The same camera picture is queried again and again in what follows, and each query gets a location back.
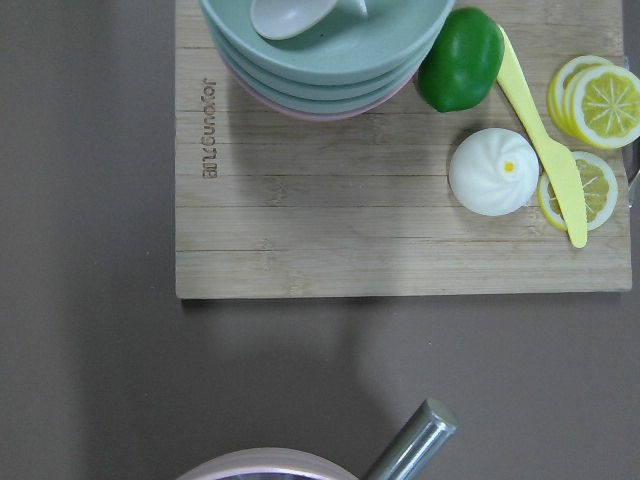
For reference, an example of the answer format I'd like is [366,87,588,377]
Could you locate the stacked green bowls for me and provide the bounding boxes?
[200,1,454,119]

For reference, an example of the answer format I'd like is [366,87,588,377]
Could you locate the white garlic bulb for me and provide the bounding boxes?
[448,128,539,216]

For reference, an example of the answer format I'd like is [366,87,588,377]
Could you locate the metal ice scoop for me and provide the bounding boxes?
[363,398,459,479]

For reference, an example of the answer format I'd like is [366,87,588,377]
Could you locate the white ceramic spoon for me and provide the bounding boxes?
[249,0,373,41]

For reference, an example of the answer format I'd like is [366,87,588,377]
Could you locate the green lime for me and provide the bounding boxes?
[417,7,504,113]

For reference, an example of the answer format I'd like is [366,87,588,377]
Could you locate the yellow plastic knife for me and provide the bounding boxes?
[497,26,588,248]

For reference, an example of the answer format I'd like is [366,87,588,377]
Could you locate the lemon half slice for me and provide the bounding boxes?
[547,55,639,149]

